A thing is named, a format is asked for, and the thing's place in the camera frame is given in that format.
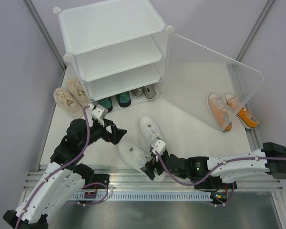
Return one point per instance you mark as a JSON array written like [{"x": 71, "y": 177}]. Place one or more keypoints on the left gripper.
[{"x": 117, "y": 134}]

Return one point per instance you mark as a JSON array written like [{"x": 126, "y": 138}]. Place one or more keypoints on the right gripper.
[{"x": 148, "y": 169}]

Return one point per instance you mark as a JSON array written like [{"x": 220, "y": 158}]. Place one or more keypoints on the white sneaker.
[
  {"x": 150, "y": 130},
  {"x": 133, "y": 156}
]

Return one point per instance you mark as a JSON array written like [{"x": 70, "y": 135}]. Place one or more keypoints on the green loafer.
[
  {"x": 106, "y": 103},
  {"x": 124, "y": 99}
]

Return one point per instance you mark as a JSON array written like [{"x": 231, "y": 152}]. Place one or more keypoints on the grey canvas sneaker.
[
  {"x": 150, "y": 92},
  {"x": 138, "y": 92}
]

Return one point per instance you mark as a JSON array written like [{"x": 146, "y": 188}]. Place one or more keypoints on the orange canvas sneaker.
[
  {"x": 219, "y": 112},
  {"x": 244, "y": 115}
]

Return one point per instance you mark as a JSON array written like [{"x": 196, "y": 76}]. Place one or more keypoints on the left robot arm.
[{"x": 64, "y": 174}]

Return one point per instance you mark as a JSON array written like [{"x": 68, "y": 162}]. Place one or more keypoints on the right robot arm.
[{"x": 211, "y": 172}]

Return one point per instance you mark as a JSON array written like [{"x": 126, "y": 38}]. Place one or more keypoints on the white plastic shoe cabinet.
[{"x": 114, "y": 46}]

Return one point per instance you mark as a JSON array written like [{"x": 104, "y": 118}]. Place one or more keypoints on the translucent cabinet door panel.
[{"x": 193, "y": 71}]

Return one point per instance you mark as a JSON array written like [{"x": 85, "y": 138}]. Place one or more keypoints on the beige sneaker right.
[{"x": 76, "y": 89}]

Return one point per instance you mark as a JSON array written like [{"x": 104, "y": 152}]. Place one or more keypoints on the beige sneaker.
[
  {"x": 65, "y": 100},
  {"x": 76, "y": 89}
]

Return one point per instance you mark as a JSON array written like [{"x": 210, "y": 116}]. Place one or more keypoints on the beige sneaker left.
[{"x": 65, "y": 100}]

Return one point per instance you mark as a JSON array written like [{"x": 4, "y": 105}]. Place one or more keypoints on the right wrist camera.
[{"x": 157, "y": 146}]

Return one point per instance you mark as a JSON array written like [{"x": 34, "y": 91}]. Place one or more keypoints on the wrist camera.
[
  {"x": 157, "y": 146},
  {"x": 98, "y": 113}
]

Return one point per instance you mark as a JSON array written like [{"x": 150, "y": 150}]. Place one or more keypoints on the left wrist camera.
[{"x": 98, "y": 113}]

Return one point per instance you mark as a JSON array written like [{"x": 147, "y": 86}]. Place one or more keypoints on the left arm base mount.
[{"x": 99, "y": 182}]

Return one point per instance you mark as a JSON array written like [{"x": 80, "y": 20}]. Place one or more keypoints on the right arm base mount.
[{"x": 213, "y": 184}]

